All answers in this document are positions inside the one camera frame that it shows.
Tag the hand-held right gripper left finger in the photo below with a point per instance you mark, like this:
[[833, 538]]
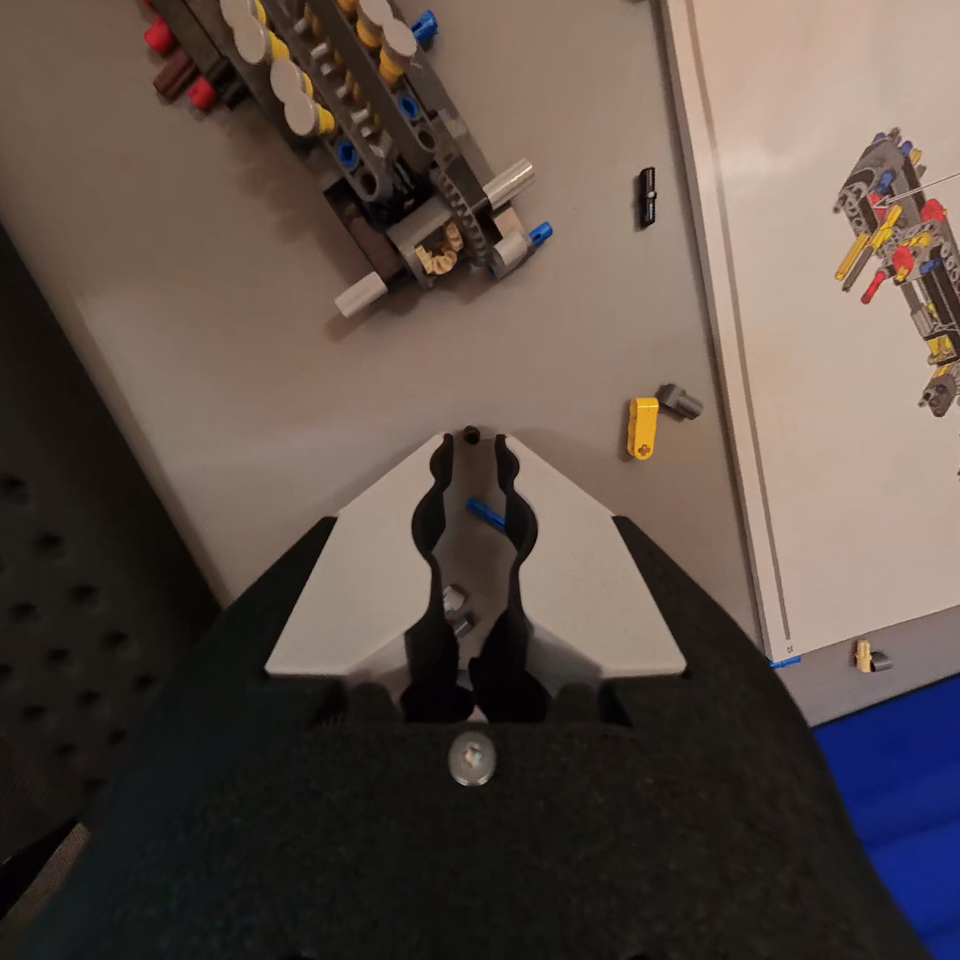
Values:
[[352, 600]]

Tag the tan lego pin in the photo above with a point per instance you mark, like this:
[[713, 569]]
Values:
[[864, 654]]

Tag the partly built lego chassis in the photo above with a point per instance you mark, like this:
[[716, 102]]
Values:
[[360, 135]]

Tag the small grey lego piece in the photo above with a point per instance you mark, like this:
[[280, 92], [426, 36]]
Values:
[[454, 598], [463, 626]]

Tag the grey lego connector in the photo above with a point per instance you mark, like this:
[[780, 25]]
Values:
[[679, 401]]

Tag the blue lego pin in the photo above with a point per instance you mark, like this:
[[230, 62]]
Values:
[[484, 512]]

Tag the yellow lego liftarm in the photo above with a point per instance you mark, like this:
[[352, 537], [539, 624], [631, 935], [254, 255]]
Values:
[[643, 427]]

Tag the blue tape strip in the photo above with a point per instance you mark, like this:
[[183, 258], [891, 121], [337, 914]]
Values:
[[784, 663]]

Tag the lego instruction booklet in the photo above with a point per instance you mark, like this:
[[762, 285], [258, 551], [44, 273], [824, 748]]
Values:
[[810, 375]]

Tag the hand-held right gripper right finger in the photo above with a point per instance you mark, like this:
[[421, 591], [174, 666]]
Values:
[[592, 600]]

